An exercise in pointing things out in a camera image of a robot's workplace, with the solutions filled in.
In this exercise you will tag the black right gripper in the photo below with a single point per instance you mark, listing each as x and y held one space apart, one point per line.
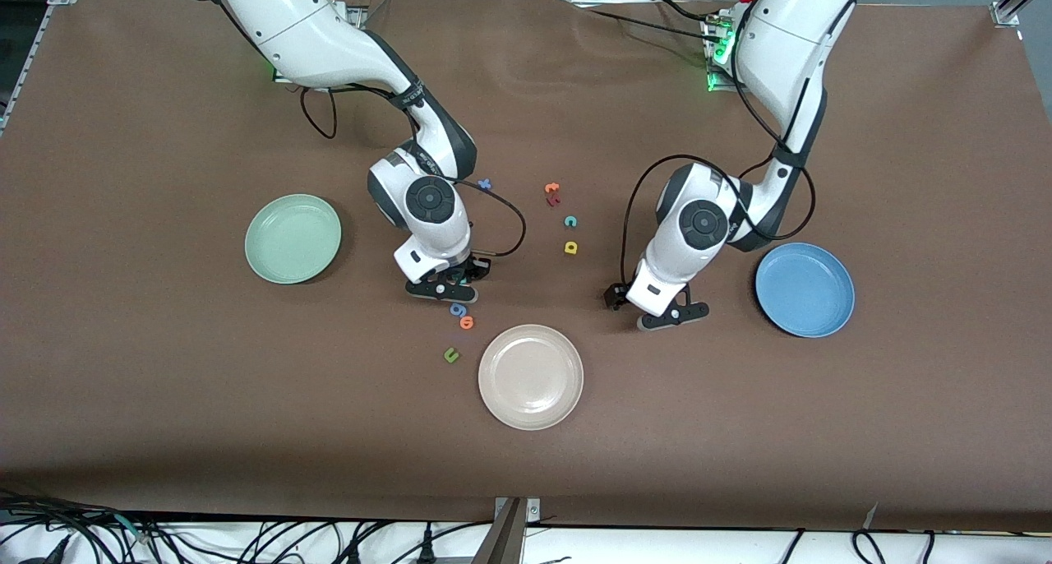
476 267

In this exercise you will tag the black power plug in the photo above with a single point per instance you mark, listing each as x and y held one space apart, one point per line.
426 547

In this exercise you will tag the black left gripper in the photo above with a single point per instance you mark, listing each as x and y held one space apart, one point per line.
615 295

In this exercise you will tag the light green plate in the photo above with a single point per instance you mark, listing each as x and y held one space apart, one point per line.
292 239

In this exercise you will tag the aluminium frame post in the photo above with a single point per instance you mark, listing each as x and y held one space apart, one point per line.
503 539

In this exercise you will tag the beige plate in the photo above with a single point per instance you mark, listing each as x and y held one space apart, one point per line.
531 376

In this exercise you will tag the white paper scrap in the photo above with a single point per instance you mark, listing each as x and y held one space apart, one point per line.
872 515

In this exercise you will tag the blue plate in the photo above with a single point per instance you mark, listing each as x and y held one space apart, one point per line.
805 289

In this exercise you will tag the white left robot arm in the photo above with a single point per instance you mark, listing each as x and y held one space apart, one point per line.
781 46

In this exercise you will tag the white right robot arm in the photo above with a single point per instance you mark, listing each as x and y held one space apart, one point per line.
312 30

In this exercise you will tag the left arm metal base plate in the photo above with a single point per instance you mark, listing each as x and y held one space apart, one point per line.
717 85

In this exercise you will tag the brown table cover sheet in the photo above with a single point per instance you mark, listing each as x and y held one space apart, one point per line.
657 432

